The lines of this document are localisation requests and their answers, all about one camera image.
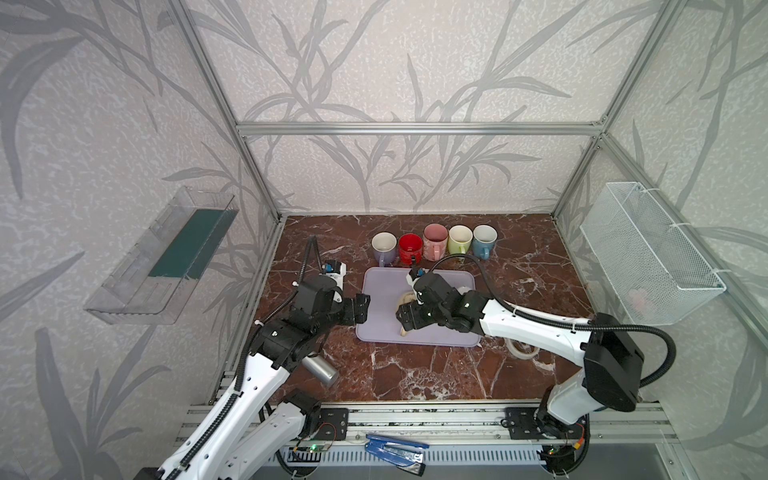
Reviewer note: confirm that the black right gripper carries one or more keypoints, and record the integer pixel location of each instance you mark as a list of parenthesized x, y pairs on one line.
[(409, 315)]

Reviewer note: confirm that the blue mug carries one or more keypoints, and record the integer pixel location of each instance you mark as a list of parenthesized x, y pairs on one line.
[(484, 240)]

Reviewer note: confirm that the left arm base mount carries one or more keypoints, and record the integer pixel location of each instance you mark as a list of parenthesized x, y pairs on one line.
[(326, 425)]

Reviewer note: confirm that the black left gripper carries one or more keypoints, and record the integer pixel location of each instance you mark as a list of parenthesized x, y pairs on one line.
[(360, 308)]

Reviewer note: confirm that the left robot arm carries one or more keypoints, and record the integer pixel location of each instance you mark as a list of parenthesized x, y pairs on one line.
[(233, 441)]

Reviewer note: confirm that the green circuit board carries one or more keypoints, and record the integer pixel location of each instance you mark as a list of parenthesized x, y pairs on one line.
[(311, 453)]

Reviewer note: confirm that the clear tape roll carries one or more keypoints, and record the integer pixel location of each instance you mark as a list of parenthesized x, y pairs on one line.
[(521, 350)]

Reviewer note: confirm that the lavender plastic tray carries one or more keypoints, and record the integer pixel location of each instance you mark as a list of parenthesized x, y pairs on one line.
[(385, 286)]

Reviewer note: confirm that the clear plastic wall bin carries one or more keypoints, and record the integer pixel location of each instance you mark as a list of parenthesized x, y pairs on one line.
[(157, 277)]

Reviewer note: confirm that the blue stapler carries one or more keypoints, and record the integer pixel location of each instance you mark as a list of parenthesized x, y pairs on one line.
[(406, 455)]

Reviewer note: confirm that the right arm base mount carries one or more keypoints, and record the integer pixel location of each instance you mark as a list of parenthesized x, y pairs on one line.
[(535, 423)]

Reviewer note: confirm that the red mug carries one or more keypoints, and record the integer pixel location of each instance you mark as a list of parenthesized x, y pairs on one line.
[(410, 247)]

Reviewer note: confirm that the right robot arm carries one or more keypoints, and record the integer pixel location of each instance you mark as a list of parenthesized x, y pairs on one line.
[(609, 361)]

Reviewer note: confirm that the purple mug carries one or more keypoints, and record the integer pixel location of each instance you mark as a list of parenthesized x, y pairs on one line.
[(385, 247)]

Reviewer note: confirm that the light green mug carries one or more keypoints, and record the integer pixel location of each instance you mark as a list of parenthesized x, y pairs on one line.
[(460, 239)]

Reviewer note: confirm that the aluminium frame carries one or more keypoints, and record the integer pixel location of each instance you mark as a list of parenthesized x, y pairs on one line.
[(381, 107)]

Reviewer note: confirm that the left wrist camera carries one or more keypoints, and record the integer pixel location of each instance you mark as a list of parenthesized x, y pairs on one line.
[(336, 270)]

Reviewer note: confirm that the silver metal can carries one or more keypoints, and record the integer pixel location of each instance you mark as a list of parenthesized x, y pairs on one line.
[(321, 369)]

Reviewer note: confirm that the pink patterned mug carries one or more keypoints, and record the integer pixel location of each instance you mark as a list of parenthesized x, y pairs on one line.
[(435, 238)]

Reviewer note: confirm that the white wire basket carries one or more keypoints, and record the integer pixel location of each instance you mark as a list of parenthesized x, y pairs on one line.
[(655, 270)]

